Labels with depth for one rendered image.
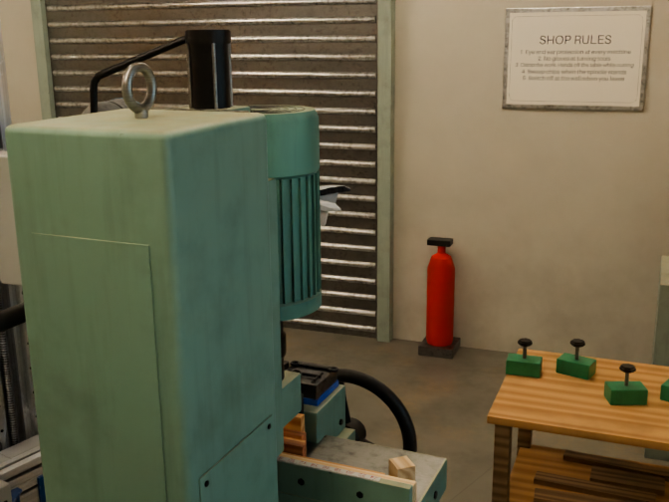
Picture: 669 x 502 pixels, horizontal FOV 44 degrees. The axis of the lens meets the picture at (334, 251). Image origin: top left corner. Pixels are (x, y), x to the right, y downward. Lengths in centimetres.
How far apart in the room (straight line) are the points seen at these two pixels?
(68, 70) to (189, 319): 427
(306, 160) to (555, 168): 301
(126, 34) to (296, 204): 374
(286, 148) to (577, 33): 300
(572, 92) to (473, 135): 51
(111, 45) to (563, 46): 245
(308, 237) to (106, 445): 43
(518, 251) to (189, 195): 344
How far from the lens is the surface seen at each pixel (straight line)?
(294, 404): 139
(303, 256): 123
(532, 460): 303
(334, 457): 149
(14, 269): 108
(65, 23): 511
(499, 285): 432
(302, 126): 120
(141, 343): 94
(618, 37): 407
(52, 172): 96
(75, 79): 511
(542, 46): 410
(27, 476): 197
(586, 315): 431
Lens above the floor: 162
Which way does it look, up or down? 15 degrees down
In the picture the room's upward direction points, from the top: 1 degrees counter-clockwise
